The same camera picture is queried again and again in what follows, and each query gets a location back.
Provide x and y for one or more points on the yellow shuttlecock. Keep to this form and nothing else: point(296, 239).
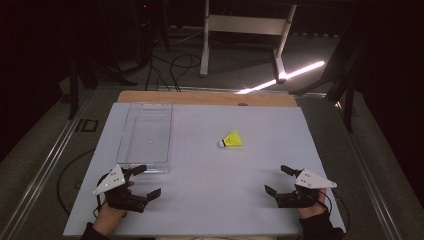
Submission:
point(233, 139)

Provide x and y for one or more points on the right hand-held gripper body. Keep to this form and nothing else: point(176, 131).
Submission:
point(311, 181)

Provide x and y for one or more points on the person's left hand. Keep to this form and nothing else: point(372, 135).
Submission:
point(108, 220)

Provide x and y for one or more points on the black rectangular floor frame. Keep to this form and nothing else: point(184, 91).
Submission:
point(87, 125)

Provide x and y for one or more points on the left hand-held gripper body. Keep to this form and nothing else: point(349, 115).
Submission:
point(113, 181)

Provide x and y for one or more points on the white metal stand frame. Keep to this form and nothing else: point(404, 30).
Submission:
point(246, 25)

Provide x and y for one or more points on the black stand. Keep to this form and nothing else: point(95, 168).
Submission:
point(348, 100)
point(74, 90)

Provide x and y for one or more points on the clear plastic container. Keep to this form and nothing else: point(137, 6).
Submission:
point(146, 140)

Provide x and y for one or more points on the metal floor rail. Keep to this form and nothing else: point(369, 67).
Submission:
point(370, 186)
point(43, 170)

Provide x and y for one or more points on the person's right hand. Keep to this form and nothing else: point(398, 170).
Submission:
point(313, 210)

